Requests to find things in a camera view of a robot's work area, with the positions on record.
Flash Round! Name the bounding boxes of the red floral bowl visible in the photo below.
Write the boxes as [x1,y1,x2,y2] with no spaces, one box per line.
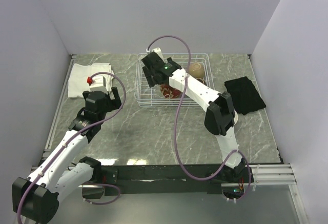
[160,84,181,99]

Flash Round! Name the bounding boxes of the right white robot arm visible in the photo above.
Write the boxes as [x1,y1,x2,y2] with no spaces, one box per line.
[141,51,252,182]

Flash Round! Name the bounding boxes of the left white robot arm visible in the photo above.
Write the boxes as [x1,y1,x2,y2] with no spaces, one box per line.
[12,87,126,223]

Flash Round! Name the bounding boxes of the white folded cloth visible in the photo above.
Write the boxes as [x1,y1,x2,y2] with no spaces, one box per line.
[68,63,114,98]

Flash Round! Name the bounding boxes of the plain beige bowl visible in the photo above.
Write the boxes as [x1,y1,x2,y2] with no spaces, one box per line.
[188,62,205,78]

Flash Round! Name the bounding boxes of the black patterned bowl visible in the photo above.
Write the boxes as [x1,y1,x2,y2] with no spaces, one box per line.
[197,78,207,86]

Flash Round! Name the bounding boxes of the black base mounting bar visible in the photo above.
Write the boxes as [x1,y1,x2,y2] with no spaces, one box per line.
[71,164,247,196]

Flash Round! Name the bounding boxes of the black folded cloth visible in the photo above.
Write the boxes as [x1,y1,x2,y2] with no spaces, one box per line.
[224,76,266,115]

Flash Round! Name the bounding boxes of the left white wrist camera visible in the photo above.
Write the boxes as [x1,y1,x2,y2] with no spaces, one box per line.
[87,75,108,94]

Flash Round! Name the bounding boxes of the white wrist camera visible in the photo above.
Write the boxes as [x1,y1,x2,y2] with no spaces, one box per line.
[146,48,164,59]
[87,75,108,94]

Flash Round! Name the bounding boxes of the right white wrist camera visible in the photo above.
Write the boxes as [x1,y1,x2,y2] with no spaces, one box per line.
[146,48,164,59]

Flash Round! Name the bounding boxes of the white wire dish rack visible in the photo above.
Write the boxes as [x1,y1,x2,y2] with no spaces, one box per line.
[134,53,215,107]

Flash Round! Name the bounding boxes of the aluminium frame rail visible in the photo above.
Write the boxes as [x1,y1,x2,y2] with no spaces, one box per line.
[248,54,308,224]

